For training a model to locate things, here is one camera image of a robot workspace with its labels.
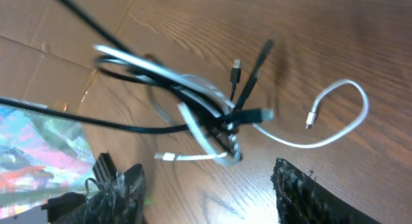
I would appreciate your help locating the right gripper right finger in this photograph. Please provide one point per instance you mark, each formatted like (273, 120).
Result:
(300, 199)

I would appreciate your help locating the colourful patterned floor mat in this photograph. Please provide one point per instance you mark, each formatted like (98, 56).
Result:
(42, 157)

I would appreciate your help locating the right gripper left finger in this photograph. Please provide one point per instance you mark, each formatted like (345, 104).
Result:
(120, 202)

